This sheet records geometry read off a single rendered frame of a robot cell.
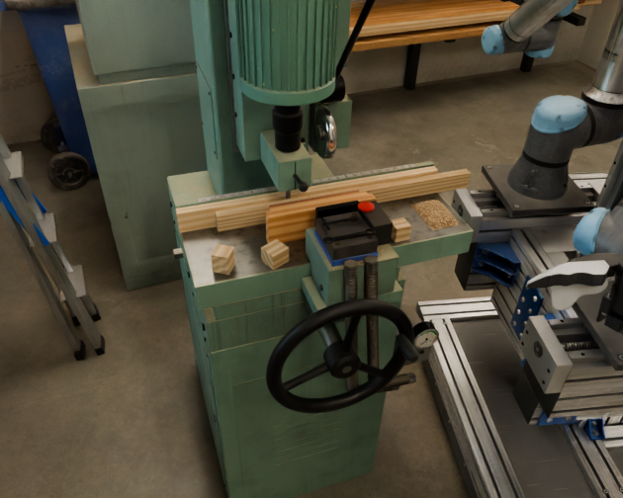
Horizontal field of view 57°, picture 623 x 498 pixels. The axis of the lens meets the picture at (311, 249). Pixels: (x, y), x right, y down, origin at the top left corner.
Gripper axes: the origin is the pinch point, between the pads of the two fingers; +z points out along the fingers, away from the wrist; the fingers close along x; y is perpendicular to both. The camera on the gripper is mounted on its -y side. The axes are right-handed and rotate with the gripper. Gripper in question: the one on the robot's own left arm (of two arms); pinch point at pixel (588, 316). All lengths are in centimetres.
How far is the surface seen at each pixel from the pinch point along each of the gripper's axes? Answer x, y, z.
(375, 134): 237, 93, -160
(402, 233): 54, 25, -23
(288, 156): 68, 8, -5
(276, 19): 61, -19, -2
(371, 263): 44.3, 20.8, -7.7
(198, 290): 63, 26, 19
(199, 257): 70, 24, 15
